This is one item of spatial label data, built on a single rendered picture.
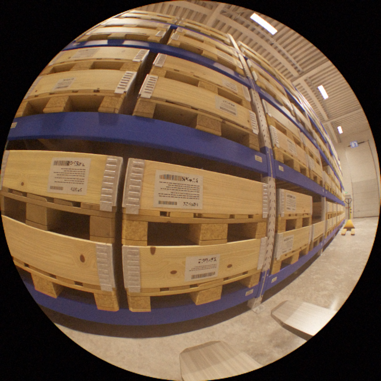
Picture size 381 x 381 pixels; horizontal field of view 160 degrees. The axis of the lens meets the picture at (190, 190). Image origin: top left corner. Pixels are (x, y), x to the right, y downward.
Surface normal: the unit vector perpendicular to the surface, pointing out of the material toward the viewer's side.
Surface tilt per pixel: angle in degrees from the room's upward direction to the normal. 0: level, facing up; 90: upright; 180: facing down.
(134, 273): 90
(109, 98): 90
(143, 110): 90
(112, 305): 90
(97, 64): 180
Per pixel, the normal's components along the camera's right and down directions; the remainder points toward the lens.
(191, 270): 0.38, -0.11
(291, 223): -0.93, -0.11
